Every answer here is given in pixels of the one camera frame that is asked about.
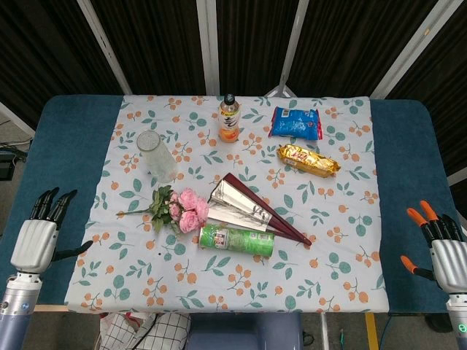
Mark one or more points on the right orange-tipped robot hand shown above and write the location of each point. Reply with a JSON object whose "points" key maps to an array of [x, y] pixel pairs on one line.
{"points": [[450, 259]]}

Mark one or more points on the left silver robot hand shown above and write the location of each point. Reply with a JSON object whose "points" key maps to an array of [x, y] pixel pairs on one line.
{"points": [[33, 242]]}

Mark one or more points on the pink artificial rose bouquet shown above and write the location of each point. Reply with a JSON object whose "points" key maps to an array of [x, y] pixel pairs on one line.
{"points": [[189, 204]]}

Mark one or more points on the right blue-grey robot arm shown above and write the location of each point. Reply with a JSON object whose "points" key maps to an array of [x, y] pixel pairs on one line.
{"points": [[459, 321]]}

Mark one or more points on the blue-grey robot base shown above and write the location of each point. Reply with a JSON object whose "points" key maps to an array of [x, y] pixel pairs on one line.
{"points": [[244, 331]]}

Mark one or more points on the clear glass vase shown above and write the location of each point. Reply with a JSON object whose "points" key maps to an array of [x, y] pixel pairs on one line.
{"points": [[158, 160]]}

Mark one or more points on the black box device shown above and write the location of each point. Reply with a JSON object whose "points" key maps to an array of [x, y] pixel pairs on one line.
{"points": [[6, 166]]}

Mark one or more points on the teal table cover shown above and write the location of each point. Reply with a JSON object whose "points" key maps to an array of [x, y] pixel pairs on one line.
{"points": [[54, 146]]}

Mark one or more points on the white black checked bag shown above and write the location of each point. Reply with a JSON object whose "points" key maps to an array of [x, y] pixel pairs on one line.
{"points": [[164, 331]]}

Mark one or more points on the gold foil snack packet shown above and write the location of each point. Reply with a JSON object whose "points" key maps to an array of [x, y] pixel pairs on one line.
{"points": [[306, 160]]}

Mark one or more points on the green chip can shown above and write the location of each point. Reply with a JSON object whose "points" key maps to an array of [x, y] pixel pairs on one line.
{"points": [[237, 240]]}

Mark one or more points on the blue snack bag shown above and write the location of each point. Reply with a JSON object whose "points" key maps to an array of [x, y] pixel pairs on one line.
{"points": [[295, 124]]}

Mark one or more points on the maroon folding paper fan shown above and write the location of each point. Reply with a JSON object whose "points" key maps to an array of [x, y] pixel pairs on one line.
{"points": [[237, 209]]}

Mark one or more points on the leaf and berry tablecloth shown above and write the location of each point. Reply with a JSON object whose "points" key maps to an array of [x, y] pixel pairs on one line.
{"points": [[237, 284]]}

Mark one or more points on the orange tea drink bottle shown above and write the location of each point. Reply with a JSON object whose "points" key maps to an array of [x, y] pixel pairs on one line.
{"points": [[229, 120]]}

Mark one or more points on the white partition frame post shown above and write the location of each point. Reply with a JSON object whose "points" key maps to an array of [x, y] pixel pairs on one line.
{"points": [[292, 43], [412, 47], [16, 118], [106, 47], [208, 47]]}

